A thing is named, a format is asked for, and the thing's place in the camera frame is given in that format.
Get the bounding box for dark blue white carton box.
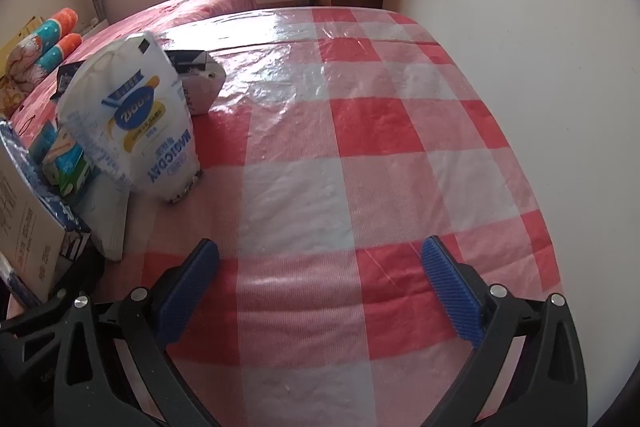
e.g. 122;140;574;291
1;119;90;303

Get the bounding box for blue green cow bag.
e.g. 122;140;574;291
29;121;96;198

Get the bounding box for white Magicday snack bag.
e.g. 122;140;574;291
55;32;201;202

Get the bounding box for small milk carton box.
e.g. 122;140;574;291
165;50;227;116

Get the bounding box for white grey pouch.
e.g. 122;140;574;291
72;172;130;262

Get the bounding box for floral beige pillow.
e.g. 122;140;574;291
0;75;32;119

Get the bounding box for lower rolled colourful quilt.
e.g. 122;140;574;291
12;32;82;92

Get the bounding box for rolled colourful quilt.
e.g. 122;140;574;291
6;8;82;75
12;32;82;92

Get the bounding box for upper rolled colourful quilt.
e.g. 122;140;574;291
6;8;82;75

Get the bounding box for yellow headboard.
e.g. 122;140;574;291
0;15;44;61

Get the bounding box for red white checkered tablecloth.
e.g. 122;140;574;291
101;9;561;426

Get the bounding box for pink love you bedspread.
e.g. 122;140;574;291
10;0;257;146

